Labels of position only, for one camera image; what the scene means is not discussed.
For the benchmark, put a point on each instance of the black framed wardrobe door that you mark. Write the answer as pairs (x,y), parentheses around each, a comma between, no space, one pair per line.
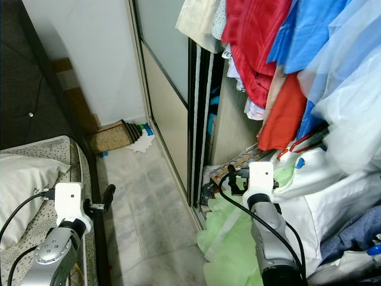
(205,119)

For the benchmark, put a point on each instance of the white printed pillow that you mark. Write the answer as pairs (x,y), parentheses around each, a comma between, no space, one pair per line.
(24,190)

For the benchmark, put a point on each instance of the white hanging shirt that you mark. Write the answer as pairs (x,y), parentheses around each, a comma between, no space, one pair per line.
(235,71)

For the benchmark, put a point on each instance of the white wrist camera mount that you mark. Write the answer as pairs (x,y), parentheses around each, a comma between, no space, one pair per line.
(69,199)
(262,177)

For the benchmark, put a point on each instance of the translucent plastic garment cover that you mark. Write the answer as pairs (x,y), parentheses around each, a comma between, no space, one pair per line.
(351,107)

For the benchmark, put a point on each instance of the black tufted headboard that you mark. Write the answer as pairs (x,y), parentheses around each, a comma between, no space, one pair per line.
(24,71)

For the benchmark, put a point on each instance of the light green tulle fabric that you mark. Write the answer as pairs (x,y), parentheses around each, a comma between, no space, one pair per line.
(232,250)

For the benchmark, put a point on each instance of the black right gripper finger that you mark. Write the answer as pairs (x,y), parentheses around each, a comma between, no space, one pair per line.
(231,176)

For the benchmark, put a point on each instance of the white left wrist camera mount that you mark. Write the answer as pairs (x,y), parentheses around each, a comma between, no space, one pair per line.
(69,199)

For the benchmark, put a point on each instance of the white tote bag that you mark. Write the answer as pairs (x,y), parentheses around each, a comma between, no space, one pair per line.
(312,173)

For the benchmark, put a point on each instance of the green and blue bottle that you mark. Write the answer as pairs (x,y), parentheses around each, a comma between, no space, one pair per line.
(145,129)

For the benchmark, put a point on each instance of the orange patterned board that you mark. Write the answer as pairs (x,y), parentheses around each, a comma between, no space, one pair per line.
(232,164)

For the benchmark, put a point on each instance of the dark bed frame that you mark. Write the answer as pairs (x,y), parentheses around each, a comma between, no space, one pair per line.
(95,173)

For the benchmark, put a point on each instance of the red hanging garment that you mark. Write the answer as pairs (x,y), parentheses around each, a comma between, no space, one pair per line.
(256,36)

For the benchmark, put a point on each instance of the blue hanging garment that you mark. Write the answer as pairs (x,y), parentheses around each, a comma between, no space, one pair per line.
(309,30)

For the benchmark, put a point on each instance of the grey patterned mattress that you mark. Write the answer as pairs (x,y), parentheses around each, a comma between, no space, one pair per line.
(18,262)

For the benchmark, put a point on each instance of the cream hanging garment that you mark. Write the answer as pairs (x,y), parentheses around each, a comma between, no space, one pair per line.
(199,21)

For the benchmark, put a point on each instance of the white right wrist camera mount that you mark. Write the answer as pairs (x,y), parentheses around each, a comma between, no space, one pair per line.
(262,177)

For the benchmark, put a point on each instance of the white folded cloth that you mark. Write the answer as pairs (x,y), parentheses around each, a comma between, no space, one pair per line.
(333,208)

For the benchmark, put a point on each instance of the white rag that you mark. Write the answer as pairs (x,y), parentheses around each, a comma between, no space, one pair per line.
(141,145)

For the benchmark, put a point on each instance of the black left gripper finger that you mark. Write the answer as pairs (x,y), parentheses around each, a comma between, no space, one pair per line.
(109,196)

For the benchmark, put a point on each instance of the blue denim garment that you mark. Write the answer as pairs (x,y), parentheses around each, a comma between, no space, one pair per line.
(354,235)

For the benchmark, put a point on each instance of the orange hanging garment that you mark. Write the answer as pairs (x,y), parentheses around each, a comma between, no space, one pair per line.
(283,113)

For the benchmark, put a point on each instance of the frosted glass wardrobe door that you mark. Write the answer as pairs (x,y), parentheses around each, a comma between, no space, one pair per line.
(166,119)

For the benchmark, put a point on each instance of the brown doormat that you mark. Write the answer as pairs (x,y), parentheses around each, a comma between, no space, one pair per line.
(108,138)

